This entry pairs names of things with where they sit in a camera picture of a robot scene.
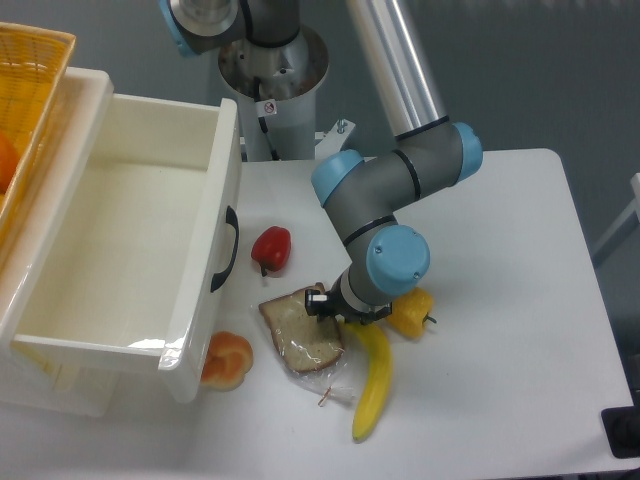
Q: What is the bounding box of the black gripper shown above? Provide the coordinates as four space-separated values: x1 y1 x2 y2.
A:
304 287 392 325

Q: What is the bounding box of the toast slice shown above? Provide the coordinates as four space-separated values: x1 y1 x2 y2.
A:
256 282 356 406

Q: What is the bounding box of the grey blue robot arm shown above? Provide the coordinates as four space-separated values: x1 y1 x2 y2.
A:
160 1 483 325

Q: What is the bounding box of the yellow bell pepper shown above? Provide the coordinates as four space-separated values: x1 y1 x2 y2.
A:
386 287 434 340

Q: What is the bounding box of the yellow banana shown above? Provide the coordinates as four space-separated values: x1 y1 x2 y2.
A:
344 323 394 443

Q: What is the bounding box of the red bell pepper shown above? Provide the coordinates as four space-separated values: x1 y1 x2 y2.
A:
251 226 292 277

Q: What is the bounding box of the orange bread roll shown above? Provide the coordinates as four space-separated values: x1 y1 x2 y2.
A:
200 331 253 391

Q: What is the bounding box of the white plastic drawer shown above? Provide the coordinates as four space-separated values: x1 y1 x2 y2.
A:
14 94 241 403

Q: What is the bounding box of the black device at table edge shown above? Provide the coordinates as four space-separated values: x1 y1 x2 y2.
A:
601 406 639 459

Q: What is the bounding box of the white drawer cabinet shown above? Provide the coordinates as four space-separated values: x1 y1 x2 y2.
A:
1 67 118 416

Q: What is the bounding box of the orange fruit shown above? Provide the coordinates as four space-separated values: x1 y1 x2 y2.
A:
0 132 20 195

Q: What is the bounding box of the yellow woven basket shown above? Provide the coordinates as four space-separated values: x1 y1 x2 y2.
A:
1 22 76 238

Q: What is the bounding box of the black drawer handle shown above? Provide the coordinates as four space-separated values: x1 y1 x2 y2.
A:
210 205 240 293

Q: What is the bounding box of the white bracket with bolt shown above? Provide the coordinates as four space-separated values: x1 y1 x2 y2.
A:
314 118 356 161

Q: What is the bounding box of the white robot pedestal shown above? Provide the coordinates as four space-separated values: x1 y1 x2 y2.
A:
218 26 329 162

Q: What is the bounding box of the black cable on pedestal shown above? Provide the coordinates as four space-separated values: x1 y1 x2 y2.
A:
252 74 282 162

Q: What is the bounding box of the white metal frame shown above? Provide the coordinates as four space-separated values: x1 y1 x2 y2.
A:
591 173 639 268

